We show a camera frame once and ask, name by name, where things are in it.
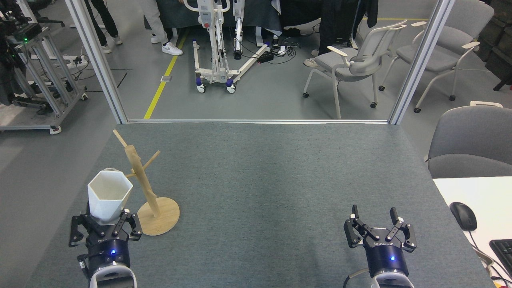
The white power strip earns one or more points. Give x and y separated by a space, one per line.
76 60

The black power strip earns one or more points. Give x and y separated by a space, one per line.
265 58

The grey mesh-back chair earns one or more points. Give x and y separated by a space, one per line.
360 60

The white stand column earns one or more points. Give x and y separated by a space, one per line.
238 28

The metal equipment cart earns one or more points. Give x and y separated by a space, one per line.
40 72

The wooden cup rack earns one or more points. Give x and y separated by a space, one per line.
160 218

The silver frame rail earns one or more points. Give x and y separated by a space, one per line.
256 120

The white desk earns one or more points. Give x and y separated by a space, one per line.
480 192

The person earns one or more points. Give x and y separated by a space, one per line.
106 20
330 24
160 24

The black case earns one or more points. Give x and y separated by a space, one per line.
350 20

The white wheeled stand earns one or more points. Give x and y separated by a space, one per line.
212 48

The silver frame post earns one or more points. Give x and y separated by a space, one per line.
98 60
420 64

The black keyboard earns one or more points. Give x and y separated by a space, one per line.
504 254

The black computer mouse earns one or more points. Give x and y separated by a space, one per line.
464 216

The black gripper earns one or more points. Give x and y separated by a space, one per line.
386 256
108 252

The grey padded armchair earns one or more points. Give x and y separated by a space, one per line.
444 48

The white faceted cup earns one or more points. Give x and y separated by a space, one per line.
108 200

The large grey upholstered chair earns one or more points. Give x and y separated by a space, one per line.
476 140

